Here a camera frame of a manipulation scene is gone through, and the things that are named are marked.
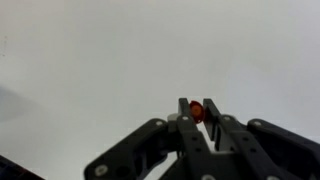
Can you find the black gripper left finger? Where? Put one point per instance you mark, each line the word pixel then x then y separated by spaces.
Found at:
pixel 133 153

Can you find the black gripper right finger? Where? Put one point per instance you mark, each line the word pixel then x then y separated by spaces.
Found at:
pixel 276 146

